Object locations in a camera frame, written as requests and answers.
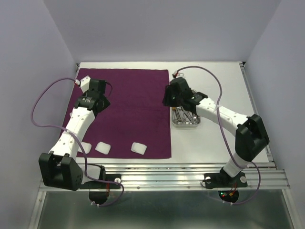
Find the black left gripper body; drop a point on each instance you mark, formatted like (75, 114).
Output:
(106, 102)

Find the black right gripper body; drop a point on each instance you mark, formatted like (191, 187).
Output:
(177, 100)

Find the steel forceps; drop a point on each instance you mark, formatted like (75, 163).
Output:
(177, 115)
(193, 118)

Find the curved forceps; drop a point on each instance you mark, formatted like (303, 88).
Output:
(184, 117)

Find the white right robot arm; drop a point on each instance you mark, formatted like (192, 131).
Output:
(249, 131)

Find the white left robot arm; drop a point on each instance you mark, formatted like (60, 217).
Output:
(58, 167)

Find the stainless steel tray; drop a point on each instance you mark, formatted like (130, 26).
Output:
(181, 125)

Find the purple cloth mat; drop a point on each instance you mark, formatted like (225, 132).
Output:
(136, 114)

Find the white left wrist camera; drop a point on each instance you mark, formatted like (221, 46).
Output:
(83, 84)

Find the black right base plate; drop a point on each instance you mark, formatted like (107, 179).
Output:
(229, 185)

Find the aluminium right side rail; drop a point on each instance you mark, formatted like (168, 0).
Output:
(268, 150)

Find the aluminium rail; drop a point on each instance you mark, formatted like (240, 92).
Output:
(164, 177)
(268, 150)

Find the aluminium front rail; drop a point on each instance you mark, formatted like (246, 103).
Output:
(164, 177)

